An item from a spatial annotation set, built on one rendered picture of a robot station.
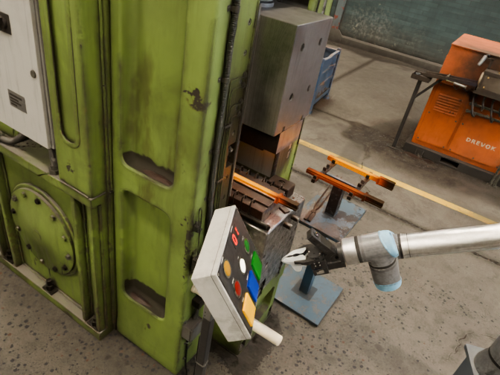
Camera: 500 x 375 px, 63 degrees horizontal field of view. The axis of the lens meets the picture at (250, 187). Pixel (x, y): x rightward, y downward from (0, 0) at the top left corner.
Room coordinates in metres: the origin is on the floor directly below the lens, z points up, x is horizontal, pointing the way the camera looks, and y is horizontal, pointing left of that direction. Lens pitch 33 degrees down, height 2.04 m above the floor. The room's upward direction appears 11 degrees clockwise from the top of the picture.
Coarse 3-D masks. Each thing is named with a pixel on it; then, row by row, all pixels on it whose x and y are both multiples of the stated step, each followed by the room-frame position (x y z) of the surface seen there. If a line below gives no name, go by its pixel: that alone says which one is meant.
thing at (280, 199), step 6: (234, 174) 1.64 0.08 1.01; (240, 180) 1.61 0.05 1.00; (246, 180) 1.61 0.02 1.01; (252, 186) 1.58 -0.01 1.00; (258, 186) 1.58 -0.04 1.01; (264, 192) 1.55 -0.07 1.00; (270, 192) 1.55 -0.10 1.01; (276, 198) 1.51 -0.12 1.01; (282, 198) 1.51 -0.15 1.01; (288, 198) 1.52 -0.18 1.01; (282, 204) 1.50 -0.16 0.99; (288, 204) 1.50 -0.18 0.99; (294, 204) 1.48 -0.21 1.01; (294, 210) 1.48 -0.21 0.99
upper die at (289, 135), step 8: (248, 128) 1.48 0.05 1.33; (288, 128) 1.48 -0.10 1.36; (296, 128) 1.55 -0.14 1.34; (240, 136) 1.50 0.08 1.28; (248, 136) 1.48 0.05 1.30; (256, 136) 1.47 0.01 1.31; (264, 136) 1.45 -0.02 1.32; (272, 136) 1.43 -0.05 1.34; (280, 136) 1.42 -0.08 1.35; (288, 136) 1.50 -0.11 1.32; (296, 136) 1.57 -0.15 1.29; (256, 144) 1.46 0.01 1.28; (264, 144) 1.45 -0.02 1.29; (272, 144) 1.43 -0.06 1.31; (280, 144) 1.44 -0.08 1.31; (288, 144) 1.51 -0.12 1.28; (272, 152) 1.43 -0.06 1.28
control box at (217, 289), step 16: (224, 208) 1.13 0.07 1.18; (224, 224) 1.04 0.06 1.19; (240, 224) 1.10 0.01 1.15; (208, 240) 0.97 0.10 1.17; (224, 240) 0.95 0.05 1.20; (240, 240) 1.04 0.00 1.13; (208, 256) 0.89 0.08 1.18; (224, 256) 0.89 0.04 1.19; (240, 256) 0.99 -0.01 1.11; (208, 272) 0.82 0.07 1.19; (224, 272) 0.84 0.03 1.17; (240, 272) 0.94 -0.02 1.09; (208, 288) 0.80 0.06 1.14; (224, 288) 0.81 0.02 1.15; (240, 288) 0.88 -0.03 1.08; (208, 304) 0.80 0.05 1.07; (224, 304) 0.80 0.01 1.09; (240, 304) 0.84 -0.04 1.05; (224, 320) 0.80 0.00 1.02; (240, 320) 0.80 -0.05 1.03; (240, 336) 0.80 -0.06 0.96
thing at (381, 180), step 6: (330, 156) 2.12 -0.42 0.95; (336, 162) 2.09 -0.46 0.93; (342, 162) 2.07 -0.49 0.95; (348, 168) 2.05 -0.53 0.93; (354, 168) 2.04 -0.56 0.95; (360, 168) 2.04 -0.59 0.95; (360, 174) 2.01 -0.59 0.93; (366, 174) 2.00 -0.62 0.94; (372, 174) 2.00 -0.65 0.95; (378, 180) 1.95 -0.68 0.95; (384, 180) 1.96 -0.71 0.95; (390, 180) 1.95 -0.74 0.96; (384, 186) 1.95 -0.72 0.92; (390, 186) 1.93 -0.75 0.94
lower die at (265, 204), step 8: (248, 176) 1.67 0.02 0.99; (240, 184) 1.59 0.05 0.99; (264, 184) 1.63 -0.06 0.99; (232, 192) 1.53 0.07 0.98; (240, 192) 1.53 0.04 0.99; (248, 192) 1.54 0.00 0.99; (256, 192) 1.55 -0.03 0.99; (280, 192) 1.59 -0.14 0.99; (240, 200) 1.48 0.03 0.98; (248, 200) 1.49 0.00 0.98; (256, 200) 1.49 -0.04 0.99; (264, 200) 1.50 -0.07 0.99; (272, 200) 1.51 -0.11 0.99; (248, 208) 1.45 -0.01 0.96; (256, 208) 1.44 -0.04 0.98; (264, 208) 1.45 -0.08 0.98; (272, 208) 1.51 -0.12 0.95; (256, 216) 1.43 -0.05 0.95; (264, 216) 1.44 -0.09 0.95
